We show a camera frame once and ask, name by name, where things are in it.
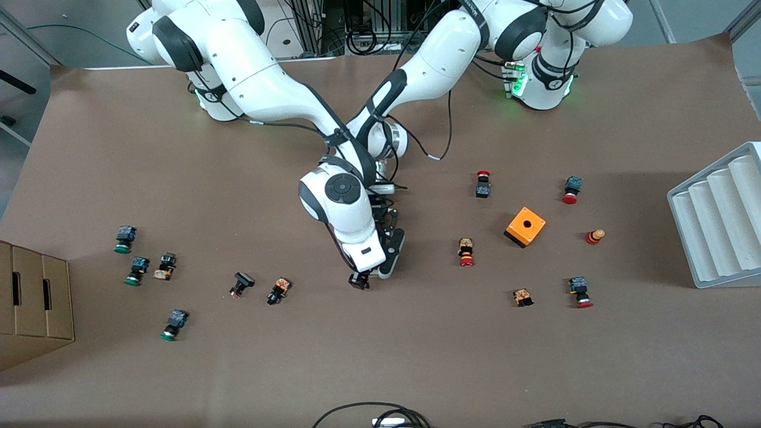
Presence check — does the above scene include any black button orange block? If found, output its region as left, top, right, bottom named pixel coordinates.
left=266, top=277, right=293, bottom=306

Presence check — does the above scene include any black square button red base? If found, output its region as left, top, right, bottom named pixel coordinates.
left=229, top=272, right=256, bottom=298

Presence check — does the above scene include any green push button blue block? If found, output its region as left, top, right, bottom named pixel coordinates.
left=159, top=309, right=190, bottom=342
left=114, top=225, right=138, bottom=255
left=124, top=256, right=150, bottom=287

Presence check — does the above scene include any white ribbed tray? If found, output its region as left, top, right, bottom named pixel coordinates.
left=666, top=141, right=761, bottom=289

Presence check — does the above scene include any brown cardboard box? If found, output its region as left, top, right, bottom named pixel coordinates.
left=0, top=240, right=76, bottom=372

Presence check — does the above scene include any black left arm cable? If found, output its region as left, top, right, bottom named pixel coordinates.
left=386, top=89, right=454, bottom=191

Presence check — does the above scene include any orange button enclosure box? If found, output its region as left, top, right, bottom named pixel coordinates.
left=504, top=206, right=547, bottom=249

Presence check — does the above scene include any black cable loop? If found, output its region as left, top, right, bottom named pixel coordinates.
left=312, top=402, right=430, bottom=428

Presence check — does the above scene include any aluminium frame rack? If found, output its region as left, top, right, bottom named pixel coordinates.
left=285, top=0, right=464, bottom=57

